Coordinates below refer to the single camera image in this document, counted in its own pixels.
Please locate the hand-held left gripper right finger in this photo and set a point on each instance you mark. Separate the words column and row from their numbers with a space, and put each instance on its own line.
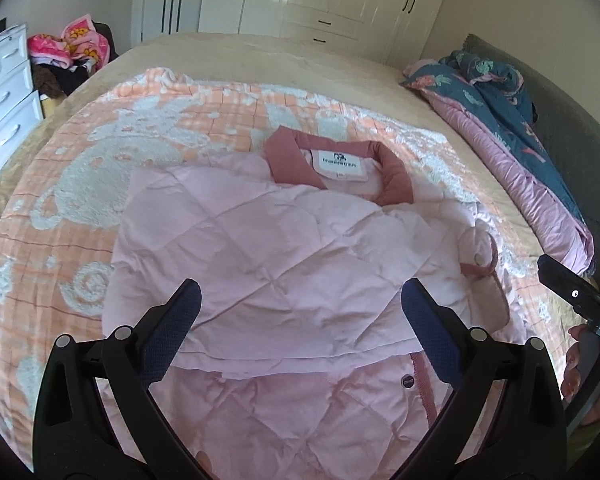
column 425, row 325

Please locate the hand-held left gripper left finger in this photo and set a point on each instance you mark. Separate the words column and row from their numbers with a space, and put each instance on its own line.
column 172, row 325

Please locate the pink quilted jacket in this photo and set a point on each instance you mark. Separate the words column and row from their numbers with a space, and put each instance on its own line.
column 290, row 260

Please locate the pile of dark clothes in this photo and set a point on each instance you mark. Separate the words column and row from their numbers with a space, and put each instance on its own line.
column 60, row 77

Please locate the person's right hand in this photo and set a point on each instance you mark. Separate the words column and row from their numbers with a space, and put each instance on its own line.
column 572, row 360

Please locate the dark blue floral quilt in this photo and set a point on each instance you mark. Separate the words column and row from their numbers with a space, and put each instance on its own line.
column 505, row 160

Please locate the grey upholstered headboard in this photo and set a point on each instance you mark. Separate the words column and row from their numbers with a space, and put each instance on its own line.
column 580, row 125

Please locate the orange checked blanket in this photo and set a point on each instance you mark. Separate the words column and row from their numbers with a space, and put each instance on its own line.
column 105, row 160

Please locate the white drawer unit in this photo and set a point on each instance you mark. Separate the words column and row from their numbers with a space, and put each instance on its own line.
column 10, row 90

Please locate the bed with beige sheet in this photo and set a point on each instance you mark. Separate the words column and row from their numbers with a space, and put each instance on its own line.
column 280, row 55

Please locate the dark chair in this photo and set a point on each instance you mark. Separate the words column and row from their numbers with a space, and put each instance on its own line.
column 107, row 40

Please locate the pink flower print cloth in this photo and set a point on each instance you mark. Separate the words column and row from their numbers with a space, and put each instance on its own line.
column 85, row 40

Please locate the bright pink cloth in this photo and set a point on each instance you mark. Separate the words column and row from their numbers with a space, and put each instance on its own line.
column 47, row 50

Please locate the white door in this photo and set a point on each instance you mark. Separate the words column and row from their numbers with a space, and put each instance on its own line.
column 150, row 0

